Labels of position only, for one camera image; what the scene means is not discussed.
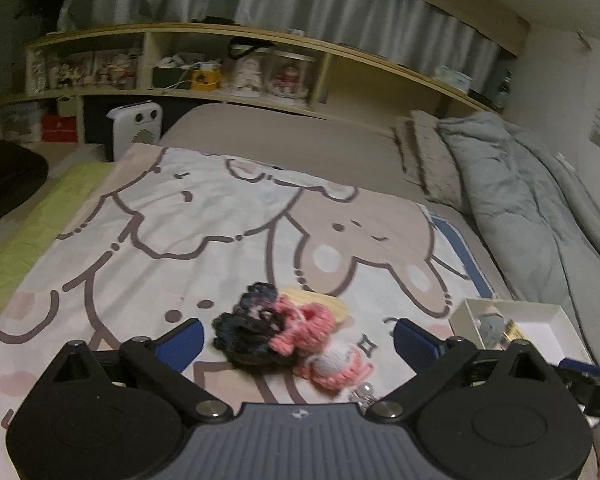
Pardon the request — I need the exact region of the pink crochet doll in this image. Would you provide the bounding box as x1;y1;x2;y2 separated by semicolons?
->
268;295;374;393

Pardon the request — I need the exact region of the grey crochet spider toy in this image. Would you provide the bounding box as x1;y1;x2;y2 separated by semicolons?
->
476;312;505;350

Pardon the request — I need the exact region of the cartoon bunny blanket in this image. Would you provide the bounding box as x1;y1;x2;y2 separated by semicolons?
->
0;145;506;479

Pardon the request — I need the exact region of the wooden headboard shelf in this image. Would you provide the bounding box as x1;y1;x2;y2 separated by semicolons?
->
0;23;486;141

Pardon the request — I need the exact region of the grey fuzzy pillow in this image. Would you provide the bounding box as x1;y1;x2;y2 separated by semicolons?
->
394;110;471;216

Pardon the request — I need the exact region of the doll in clear case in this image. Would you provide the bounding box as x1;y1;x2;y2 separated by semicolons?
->
265;49;315;105
228;44;270;96

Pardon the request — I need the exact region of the white space heater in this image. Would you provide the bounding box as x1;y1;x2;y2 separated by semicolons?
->
107;101;162;162

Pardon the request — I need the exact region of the green bedsheet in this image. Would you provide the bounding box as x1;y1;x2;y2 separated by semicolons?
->
0;162;114;315

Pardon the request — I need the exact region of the oval wooden block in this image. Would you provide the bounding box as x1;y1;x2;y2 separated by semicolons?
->
279;287;349;326

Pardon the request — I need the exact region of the white cardboard box tray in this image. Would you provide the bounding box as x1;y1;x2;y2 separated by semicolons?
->
449;298;593;365

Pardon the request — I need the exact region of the yellow container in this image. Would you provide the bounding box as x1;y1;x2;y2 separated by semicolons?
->
190;67;222;92

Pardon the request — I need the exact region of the red box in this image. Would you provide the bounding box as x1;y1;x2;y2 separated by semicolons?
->
41;115;79;143

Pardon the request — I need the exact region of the tissue box on shelf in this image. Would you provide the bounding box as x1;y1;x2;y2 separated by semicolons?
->
432;65;472;94

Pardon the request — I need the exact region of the grey curtain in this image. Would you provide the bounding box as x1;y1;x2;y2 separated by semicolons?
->
57;0;501;91

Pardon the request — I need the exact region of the green glass bottle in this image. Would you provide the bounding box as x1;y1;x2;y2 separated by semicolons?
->
492;70;512;113

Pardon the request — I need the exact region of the grey comforter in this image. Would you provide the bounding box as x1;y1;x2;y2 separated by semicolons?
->
437;112;600;363

